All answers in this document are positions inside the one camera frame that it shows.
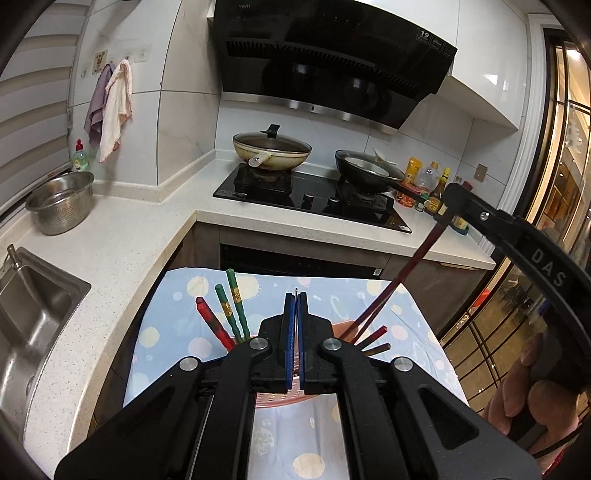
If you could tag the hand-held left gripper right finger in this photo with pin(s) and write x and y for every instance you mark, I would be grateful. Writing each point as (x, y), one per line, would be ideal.
(303, 332)

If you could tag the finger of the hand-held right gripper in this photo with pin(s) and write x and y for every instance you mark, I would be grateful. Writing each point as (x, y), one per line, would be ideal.
(471, 203)

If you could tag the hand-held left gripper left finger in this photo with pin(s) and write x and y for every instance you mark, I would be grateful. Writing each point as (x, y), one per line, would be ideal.
(290, 332)

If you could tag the green chopstick gold band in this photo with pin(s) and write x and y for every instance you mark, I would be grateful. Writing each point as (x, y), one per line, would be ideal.
(226, 309)
(236, 300)

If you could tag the thin dark red chopstick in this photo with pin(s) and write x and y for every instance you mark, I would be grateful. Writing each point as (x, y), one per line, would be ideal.
(363, 314)
(378, 314)

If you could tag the pink perforated utensil basket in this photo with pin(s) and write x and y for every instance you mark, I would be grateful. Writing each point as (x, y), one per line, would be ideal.
(300, 399)

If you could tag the red chopstick black bands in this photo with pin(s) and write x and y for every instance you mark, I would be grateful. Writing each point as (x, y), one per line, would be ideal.
(220, 328)
(208, 321)

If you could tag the dark maroon patterned chopstick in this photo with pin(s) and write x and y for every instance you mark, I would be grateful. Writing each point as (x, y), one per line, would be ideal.
(376, 333)

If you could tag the brown chopstick gold band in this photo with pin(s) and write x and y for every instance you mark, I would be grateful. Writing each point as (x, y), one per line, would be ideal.
(381, 348)

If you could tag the person's right hand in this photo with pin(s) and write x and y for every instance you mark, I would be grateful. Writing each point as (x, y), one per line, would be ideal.
(508, 397)

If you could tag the teal condiment set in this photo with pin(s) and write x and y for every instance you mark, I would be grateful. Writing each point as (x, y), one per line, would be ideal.
(460, 224)

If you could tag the brown sauce bottle yellow cap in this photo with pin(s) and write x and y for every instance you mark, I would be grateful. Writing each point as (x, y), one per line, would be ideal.
(438, 196)

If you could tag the clear plastic bottle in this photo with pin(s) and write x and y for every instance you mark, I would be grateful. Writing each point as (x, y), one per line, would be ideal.
(427, 177)

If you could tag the red seasoning tub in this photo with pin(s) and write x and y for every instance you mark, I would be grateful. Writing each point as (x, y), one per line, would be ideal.
(405, 196)

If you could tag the yellow seasoning packet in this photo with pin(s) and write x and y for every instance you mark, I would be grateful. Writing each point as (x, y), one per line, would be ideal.
(414, 168)

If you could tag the glass door black grid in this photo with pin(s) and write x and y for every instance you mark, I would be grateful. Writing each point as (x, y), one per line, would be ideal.
(568, 161)

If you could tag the black wok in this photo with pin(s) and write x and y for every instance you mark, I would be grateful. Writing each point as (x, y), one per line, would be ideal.
(364, 185)

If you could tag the black wok pan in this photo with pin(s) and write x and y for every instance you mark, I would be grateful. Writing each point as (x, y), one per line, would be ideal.
(367, 166)

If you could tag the blue dotted tablecloth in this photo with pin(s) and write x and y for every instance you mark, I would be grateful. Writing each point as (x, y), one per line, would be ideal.
(175, 300)

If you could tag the black gas stove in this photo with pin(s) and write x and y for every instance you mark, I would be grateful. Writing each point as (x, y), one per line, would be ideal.
(277, 198)

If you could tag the beige frying pan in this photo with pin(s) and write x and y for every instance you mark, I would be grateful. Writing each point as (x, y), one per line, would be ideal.
(277, 161)

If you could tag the glass lid black knob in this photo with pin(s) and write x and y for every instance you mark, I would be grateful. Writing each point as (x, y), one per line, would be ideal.
(272, 141)

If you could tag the black range hood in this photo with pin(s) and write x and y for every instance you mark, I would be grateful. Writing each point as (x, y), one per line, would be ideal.
(332, 69)

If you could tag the stainless steel sink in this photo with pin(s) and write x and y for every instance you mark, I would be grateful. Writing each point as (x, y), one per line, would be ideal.
(32, 323)

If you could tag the stainless steel colander bowl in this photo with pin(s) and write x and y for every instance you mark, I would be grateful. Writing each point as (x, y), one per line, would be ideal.
(60, 207)

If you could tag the green dish soap bottle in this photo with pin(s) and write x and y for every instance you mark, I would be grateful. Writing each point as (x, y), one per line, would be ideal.
(80, 159)

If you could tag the white hanging towel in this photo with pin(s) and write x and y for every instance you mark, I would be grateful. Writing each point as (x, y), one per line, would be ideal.
(115, 115)

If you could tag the sink soap dispenser pump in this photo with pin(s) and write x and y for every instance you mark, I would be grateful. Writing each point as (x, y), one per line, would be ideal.
(12, 258)

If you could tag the purple hanging towel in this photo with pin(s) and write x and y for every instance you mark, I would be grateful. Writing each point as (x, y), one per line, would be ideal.
(94, 110)

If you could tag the white window blinds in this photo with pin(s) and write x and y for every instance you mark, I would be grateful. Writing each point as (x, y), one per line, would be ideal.
(32, 92)

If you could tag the brown wall outlet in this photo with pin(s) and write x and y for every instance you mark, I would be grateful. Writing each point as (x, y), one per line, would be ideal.
(481, 173)

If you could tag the wall hook picture sticker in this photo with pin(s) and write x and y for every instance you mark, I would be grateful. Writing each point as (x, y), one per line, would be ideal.
(100, 61)

